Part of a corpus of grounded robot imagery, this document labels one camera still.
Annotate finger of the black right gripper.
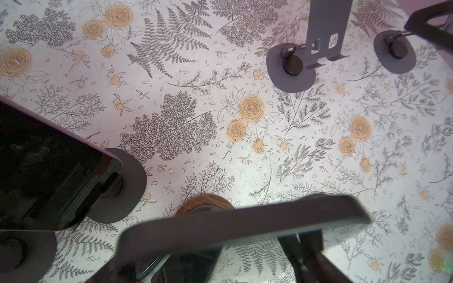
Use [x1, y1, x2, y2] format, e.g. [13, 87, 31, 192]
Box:
[405, 1, 453, 55]

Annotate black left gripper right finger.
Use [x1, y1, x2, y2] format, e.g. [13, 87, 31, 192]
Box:
[278, 230, 352, 283]

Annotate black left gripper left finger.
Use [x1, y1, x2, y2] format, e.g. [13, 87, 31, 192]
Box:
[86, 262, 137, 283]

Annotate black phone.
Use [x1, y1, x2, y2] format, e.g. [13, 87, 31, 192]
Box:
[136, 248, 222, 283]
[113, 194, 371, 268]

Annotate grey stand far right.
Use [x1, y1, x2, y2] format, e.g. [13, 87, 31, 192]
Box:
[373, 30, 416, 74]

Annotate grey stand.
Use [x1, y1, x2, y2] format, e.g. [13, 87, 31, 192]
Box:
[1, 231, 57, 283]
[373, 30, 416, 74]
[87, 148, 147, 224]
[266, 0, 353, 93]

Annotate grey stand rear middle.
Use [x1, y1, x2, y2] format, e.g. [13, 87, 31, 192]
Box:
[87, 148, 147, 224]

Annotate grey stand rear left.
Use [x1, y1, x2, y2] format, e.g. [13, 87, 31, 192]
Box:
[1, 231, 57, 283]

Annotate round wooden phone stand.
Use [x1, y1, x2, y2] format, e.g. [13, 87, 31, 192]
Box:
[174, 194, 234, 217]

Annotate grey stand right rear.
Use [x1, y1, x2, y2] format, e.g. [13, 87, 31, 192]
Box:
[266, 0, 353, 93]

